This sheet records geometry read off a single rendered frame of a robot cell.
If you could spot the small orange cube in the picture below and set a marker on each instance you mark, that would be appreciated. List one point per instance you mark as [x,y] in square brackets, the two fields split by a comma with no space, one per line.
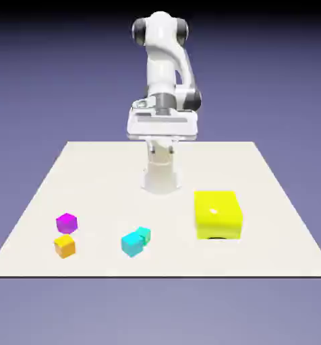
[65,246]

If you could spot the small magenta cube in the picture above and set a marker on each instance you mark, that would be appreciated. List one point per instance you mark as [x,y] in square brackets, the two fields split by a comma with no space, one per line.
[66,223]

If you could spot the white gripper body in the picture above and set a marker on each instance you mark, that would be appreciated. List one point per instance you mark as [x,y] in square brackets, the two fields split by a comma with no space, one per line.
[162,126]

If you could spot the small cyan cube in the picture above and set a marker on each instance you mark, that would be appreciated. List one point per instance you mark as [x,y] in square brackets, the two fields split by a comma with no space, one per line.
[132,244]

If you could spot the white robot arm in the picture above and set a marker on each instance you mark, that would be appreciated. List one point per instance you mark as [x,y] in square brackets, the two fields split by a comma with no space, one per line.
[160,54]

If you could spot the large yellow box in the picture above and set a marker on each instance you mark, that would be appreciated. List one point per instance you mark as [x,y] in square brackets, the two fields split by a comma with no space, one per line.
[217,213]

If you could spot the small teal cube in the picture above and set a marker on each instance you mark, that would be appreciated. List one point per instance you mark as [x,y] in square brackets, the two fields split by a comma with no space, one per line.
[145,233]

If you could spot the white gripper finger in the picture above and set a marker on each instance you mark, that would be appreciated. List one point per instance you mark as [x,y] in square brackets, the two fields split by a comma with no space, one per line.
[171,147]
[152,147]

